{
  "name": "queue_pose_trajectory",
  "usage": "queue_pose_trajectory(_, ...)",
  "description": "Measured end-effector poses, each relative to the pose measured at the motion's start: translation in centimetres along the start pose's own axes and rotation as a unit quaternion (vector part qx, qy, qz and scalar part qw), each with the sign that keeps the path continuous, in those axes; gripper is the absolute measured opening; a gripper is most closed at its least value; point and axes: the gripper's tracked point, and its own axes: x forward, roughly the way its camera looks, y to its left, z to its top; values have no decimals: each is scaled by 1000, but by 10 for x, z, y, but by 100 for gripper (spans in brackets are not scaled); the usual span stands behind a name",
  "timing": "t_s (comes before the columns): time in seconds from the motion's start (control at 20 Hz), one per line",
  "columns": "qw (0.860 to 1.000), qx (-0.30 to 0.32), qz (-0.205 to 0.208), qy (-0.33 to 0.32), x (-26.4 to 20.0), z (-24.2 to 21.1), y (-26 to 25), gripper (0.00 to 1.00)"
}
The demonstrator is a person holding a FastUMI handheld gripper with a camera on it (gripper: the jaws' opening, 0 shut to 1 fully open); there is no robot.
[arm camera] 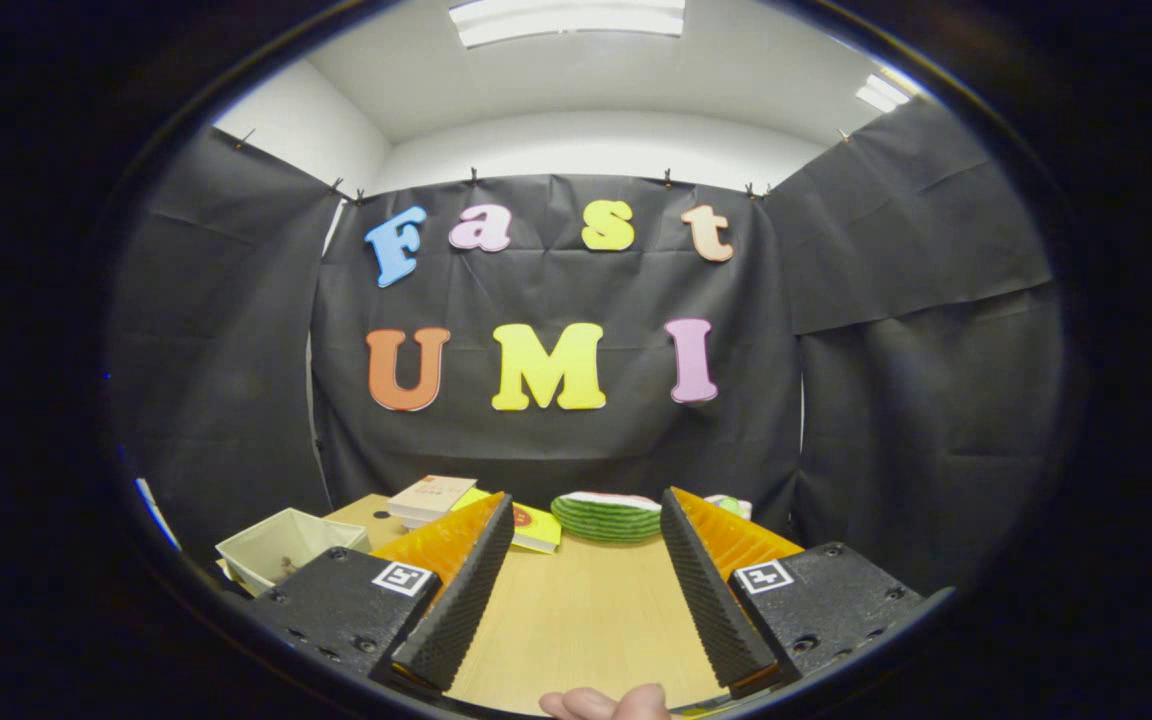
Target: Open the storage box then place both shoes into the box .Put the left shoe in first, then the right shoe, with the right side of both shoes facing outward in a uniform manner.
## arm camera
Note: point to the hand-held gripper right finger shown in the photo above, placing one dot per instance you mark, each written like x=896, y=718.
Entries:
x=711, y=600

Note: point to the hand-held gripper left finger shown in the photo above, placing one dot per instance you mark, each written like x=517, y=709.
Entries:
x=461, y=605

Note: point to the green storage box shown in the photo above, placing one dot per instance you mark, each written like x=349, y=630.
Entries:
x=271, y=555

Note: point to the pink and green plush toy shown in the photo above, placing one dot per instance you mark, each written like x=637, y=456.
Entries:
x=731, y=507

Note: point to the yellow book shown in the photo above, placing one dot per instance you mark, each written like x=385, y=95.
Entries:
x=536, y=525

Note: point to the beige book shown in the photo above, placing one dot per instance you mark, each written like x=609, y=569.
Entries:
x=431, y=495

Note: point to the watermelon plush toy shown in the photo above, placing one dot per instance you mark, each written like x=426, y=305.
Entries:
x=606, y=520

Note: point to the black backdrop cloth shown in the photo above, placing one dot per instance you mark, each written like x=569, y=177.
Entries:
x=536, y=440

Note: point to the small ceiling light panel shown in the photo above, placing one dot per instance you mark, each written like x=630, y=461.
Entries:
x=881, y=93

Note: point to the large ceiling light panel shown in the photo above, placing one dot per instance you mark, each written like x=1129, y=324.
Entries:
x=566, y=18

